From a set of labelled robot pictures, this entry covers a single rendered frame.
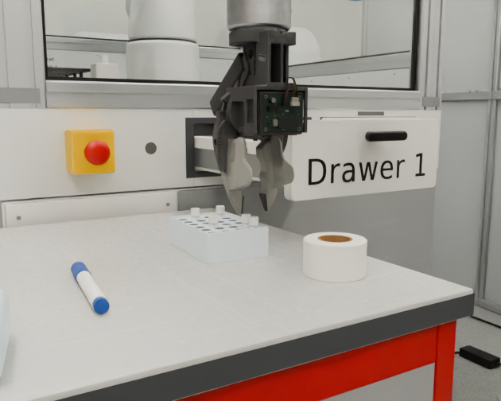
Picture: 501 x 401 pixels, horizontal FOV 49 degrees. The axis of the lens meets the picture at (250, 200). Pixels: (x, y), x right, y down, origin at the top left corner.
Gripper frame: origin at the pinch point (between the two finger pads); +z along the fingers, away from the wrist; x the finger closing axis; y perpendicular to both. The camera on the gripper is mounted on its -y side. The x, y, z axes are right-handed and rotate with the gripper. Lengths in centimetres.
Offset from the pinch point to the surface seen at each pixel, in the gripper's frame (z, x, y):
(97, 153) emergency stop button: -4.5, -12.0, -28.2
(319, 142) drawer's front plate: -6.8, 12.4, -2.7
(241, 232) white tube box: 3.5, -2.5, 2.1
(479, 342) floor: 83, 155, -84
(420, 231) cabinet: 19, 70, -39
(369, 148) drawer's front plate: -5.7, 21.8, -3.0
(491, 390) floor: 83, 125, -55
